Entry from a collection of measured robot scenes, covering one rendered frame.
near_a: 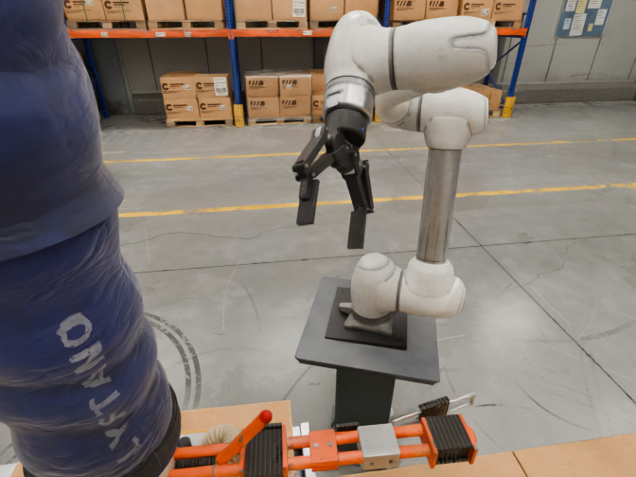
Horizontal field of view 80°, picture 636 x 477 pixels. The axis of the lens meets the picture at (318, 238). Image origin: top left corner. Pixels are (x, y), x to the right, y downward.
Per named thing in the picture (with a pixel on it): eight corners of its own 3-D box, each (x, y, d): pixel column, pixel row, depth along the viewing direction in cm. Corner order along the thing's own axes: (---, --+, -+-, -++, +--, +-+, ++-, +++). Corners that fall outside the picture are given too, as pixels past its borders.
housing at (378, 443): (362, 472, 71) (363, 458, 69) (355, 438, 77) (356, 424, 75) (398, 468, 72) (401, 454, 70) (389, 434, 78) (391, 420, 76)
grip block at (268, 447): (241, 494, 68) (238, 476, 65) (245, 442, 77) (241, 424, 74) (289, 489, 69) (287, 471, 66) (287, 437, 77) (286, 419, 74)
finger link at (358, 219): (350, 211, 69) (353, 212, 69) (346, 248, 67) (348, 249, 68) (364, 209, 67) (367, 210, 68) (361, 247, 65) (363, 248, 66)
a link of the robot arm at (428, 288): (400, 300, 148) (460, 310, 142) (394, 320, 134) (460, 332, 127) (422, 89, 125) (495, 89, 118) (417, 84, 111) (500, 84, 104)
